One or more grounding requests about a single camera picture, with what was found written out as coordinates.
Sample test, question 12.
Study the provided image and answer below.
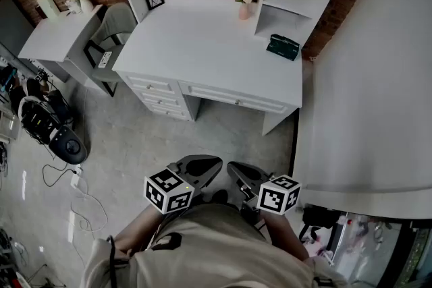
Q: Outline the dark green tissue box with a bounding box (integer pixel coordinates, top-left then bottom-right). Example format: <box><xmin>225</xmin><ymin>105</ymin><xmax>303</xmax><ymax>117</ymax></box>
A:
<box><xmin>265</xmin><ymin>33</ymin><xmax>300</xmax><ymax>62</ymax></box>

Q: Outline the person's right forearm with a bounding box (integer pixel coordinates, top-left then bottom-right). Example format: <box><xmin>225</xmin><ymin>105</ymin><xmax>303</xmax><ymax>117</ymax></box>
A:
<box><xmin>261</xmin><ymin>212</ymin><xmax>311</xmax><ymax>262</ymax></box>

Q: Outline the white desk with shelves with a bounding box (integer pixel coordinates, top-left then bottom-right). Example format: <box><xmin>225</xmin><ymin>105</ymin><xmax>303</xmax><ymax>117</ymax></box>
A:
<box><xmin>104</xmin><ymin>0</ymin><xmax>358</xmax><ymax>138</ymax></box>

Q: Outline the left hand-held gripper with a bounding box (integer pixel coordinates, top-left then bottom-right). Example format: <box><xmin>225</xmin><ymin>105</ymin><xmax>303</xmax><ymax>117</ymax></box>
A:
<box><xmin>144</xmin><ymin>154</ymin><xmax>223</xmax><ymax>215</ymax></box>

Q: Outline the grey upholstered chair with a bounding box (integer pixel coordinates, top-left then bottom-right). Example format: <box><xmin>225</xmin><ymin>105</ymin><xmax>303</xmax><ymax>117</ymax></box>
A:
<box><xmin>83</xmin><ymin>2</ymin><xmax>138</xmax><ymax>98</ymax></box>

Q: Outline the white drawer with metal knob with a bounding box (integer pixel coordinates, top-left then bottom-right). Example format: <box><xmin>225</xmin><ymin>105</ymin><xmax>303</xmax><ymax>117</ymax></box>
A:
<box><xmin>148</xmin><ymin>103</ymin><xmax>187</xmax><ymax>119</ymax></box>
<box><xmin>126</xmin><ymin>74</ymin><xmax>177</xmax><ymax>94</ymax></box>
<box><xmin>138</xmin><ymin>90</ymin><xmax>182</xmax><ymax>108</ymax></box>

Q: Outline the black floor cable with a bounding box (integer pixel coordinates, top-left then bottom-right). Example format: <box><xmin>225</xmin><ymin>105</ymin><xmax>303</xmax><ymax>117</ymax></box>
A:
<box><xmin>42</xmin><ymin>163</ymin><xmax>80</xmax><ymax>188</ymax></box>

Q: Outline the pink vase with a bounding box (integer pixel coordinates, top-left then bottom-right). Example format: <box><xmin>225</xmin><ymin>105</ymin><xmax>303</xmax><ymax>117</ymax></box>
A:
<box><xmin>238</xmin><ymin>1</ymin><xmax>252</xmax><ymax>21</ymax></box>

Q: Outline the black cable-wrapped equipment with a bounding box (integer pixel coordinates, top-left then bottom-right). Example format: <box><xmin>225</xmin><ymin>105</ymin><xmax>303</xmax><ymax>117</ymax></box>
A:
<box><xmin>18</xmin><ymin>90</ymin><xmax>74</xmax><ymax>146</ymax></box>

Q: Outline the dark round base device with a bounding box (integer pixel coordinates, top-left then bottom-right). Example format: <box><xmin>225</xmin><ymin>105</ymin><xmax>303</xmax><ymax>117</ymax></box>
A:
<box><xmin>48</xmin><ymin>127</ymin><xmax>88</xmax><ymax>165</ymax></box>

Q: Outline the white side table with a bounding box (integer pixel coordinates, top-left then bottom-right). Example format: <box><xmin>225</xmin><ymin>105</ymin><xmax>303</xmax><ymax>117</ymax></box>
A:
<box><xmin>17</xmin><ymin>4</ymin><xmax>109</xmax><ymax>94</ymax></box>

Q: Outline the tall white box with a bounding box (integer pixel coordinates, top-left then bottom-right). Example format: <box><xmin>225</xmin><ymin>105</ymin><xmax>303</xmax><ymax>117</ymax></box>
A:
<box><xmin>36</xmin><ymin>0</ymin><xmax>61</xmax><ymax>18</ymax></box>

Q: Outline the glass jar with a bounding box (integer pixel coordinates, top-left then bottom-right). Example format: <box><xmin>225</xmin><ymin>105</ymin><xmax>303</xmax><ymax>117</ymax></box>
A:
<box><xmin>65</xmin><ymin>0</ymin><xmax>83</xmax><ymax>16</ymax></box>

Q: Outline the wide white desk drawer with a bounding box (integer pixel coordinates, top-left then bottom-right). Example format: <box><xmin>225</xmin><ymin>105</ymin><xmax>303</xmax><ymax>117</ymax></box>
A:
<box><xmin>178</xmin><ymin>81</ymin><xmax>288</xmax><ymax>114</ymax></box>

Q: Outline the white power strip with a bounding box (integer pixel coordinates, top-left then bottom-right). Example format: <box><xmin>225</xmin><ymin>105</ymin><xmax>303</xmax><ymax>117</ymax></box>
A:
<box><xmin>97</xmin><ymin>51</ymin><xmax>113</xmax><ymax>69</ymax></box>

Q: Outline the white floor cable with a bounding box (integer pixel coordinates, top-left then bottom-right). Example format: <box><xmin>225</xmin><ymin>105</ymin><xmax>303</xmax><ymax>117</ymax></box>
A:
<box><xmin>69</xmin><ymin>178</ymin><xmax>109</xmax><ymax>233</ymax></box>

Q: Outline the black shoulder strap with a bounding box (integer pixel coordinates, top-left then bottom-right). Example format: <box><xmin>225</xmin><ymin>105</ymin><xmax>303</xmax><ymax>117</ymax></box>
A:
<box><xmin>107</xmin><ymin>235</ymin><xmax>118</xmax><ymax>288</ymax></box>

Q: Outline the person's left forearm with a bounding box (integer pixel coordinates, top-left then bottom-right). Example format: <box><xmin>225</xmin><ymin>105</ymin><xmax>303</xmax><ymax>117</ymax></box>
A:
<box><xmin>113</xmin><ymin>204</ymin><xmax>166</xmax><ymax>256</ymax></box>

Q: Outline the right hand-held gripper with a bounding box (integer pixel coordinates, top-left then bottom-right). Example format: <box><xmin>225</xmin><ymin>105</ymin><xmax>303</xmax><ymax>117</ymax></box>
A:
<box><xmin>226</xmin><ymin>161</ymin><xmax>302</xmax><ymax>231</ymax></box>

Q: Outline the white power adapter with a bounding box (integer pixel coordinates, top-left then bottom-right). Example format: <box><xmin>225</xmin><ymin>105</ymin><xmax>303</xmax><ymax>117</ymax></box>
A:
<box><xmin>69</xmin><ymin>165</ymin><xmax>84</xmax><ymax>190</ymax></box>

